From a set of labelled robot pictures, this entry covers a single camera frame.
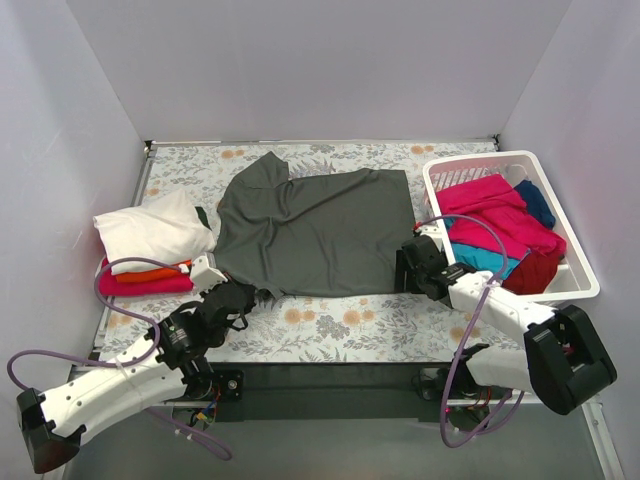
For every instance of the folded dark green t shirt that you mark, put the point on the folded dark green t shirt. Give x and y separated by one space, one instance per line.
203 218

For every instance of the dark red t shirt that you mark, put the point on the dark red t shirt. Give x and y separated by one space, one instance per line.
533 274

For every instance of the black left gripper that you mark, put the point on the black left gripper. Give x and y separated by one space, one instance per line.
242 297

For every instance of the teal t shirt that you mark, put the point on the teal t shirt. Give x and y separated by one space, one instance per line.
484 260

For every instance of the floral patterned table mat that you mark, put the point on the floral patterned table mat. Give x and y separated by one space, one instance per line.
378 328

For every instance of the grey t shirt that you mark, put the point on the grey t shirt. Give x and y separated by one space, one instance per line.
332 235

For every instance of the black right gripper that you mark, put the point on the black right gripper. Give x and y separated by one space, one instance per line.
407 270

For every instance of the navy blue t shirt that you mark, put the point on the navy blue t shirt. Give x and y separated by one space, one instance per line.
536 204

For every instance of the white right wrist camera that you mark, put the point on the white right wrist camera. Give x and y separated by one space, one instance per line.
433 232

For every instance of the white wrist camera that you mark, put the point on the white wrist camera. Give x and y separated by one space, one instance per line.
433 232
204 273

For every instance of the white plastic laundry basket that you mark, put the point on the white plastic laundry basket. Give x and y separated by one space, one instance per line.
575 278

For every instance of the folded magenta t shirt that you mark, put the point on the folded magenta t shirt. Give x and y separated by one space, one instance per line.
108 286

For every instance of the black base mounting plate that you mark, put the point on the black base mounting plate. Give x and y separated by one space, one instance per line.
327 391

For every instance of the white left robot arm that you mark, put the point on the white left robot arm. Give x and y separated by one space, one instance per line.
167 363

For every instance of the aluminium frame rail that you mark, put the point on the aluminium frame rail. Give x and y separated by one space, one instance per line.
74 413

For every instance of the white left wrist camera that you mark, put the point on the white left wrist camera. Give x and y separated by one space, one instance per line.
204 273

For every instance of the folded orange t shirt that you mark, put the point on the folded orange t shirt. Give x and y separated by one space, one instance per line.
157 274

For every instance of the folded white t shirt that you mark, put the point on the folded white t shirt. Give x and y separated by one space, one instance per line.
167 230

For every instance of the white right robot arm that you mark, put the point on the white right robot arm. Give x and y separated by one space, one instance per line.
560 357

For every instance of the pink t shirt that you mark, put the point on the pink t shirt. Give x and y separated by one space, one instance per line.
494 217

